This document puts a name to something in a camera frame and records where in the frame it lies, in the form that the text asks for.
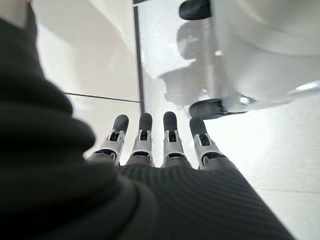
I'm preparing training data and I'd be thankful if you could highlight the dark left robot hand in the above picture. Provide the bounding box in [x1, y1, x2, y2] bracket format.
[0, 4, 297, 240]

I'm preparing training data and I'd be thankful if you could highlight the black robot left foot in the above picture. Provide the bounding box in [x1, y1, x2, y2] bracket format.
[188, 97, 224, 120]

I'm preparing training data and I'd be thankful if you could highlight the black robot foot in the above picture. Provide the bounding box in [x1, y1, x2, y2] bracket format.
[188, 97, 224, 120]
[178, 0, 212, 21]

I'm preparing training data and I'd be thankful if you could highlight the black robot right foot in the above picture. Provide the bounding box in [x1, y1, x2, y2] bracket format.
[178, 0, 212, 21]

